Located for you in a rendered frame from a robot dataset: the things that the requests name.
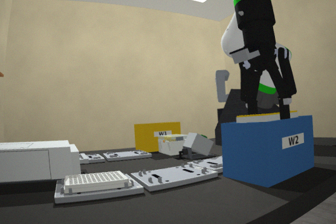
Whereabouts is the yellow waste bin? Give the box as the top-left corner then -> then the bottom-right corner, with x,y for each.
134,122 -> 181,152

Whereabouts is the blue bin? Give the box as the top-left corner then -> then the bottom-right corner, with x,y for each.
221,115 -> 314,188

